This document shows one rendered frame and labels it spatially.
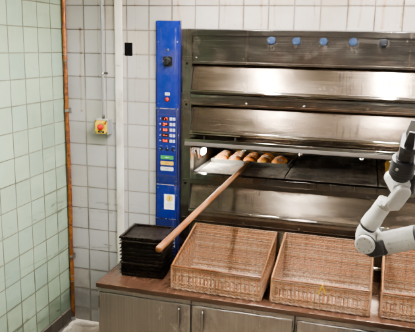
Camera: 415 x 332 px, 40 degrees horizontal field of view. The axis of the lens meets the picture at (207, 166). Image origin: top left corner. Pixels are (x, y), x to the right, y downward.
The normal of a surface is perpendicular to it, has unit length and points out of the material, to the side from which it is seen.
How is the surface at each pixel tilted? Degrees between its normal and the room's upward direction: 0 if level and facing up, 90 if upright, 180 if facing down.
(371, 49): 90
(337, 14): 90
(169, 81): 90
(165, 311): 90
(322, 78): 70
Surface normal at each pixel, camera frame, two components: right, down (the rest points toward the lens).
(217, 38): -0.27, 0.20
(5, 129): 0.96, 0.07
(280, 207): -0.25, -0.15
